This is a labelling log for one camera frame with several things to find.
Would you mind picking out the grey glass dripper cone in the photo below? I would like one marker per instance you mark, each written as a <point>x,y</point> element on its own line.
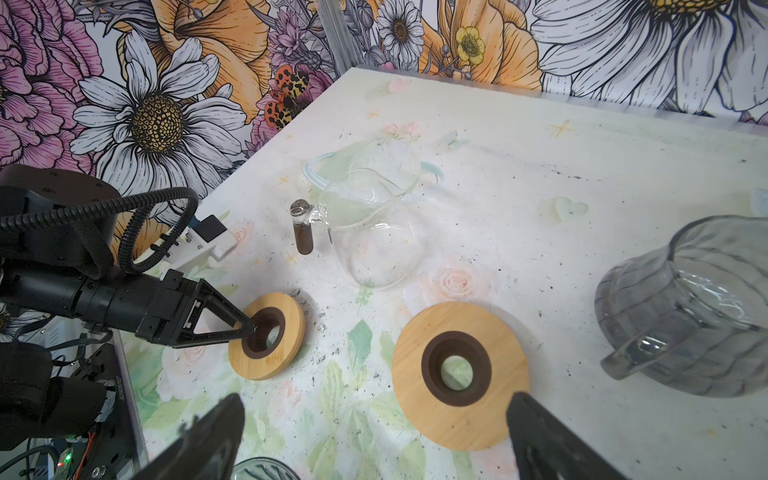
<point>263,468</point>

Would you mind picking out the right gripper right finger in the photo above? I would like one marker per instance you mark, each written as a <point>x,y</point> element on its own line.
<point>545,448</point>

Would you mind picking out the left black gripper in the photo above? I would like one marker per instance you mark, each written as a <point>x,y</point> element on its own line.
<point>171,311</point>

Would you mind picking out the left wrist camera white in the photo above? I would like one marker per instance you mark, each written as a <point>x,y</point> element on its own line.
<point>201,240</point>

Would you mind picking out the clear glass carafe brown handle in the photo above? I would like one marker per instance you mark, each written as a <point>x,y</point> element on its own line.
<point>360,197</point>

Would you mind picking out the smoked grey glass carafe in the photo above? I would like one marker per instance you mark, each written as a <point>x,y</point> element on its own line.
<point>692,315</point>

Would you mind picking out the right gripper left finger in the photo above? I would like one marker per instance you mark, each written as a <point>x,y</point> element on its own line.
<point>206,450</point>

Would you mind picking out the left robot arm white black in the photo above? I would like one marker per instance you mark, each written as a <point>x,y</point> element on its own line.
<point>72,246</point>

